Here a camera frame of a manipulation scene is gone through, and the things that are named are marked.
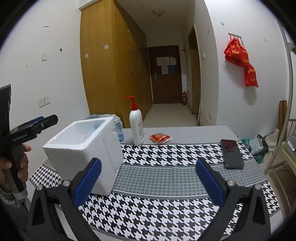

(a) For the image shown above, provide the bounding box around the grey sleeve forearm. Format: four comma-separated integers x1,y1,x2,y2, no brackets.
1,189,29,233

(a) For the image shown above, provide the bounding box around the white styrofoam box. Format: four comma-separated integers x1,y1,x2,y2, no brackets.
43,117,123,196

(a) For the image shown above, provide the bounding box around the white pump lotion bottle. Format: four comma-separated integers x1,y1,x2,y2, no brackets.
125,96,144,146

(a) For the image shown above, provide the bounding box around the red snack packet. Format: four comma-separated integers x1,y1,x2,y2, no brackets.
149,133,171,145

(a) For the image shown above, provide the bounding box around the wooden wardrobe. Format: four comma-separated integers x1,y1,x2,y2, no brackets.
80,0,152,128

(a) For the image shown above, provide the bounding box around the red hanging bag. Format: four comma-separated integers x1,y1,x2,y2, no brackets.
224,38,258,88

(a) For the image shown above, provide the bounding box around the teal basket with items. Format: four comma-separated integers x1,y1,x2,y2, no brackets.
242,135,269,164

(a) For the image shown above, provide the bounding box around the houndstooth table mat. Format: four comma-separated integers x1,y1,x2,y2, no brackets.
29,141,280,241

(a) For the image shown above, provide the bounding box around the metal bed frame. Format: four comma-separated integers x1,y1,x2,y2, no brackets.
264,21,295,174

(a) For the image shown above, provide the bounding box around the blue spray bottle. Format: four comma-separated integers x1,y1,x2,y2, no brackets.
113,114,125,143

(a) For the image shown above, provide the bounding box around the dark brown door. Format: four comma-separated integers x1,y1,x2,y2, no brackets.
148,45,182,104

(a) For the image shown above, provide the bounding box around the white wall switch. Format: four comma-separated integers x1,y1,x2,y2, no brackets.
37,96,51,108

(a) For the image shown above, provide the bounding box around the red fire extinguisher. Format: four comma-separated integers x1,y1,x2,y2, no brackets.
182,91,188,105

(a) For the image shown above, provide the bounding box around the black smartphone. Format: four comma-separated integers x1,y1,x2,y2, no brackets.
220,139,244,170

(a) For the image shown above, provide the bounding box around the person's left hand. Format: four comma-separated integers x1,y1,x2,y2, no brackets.
1,142,32,193

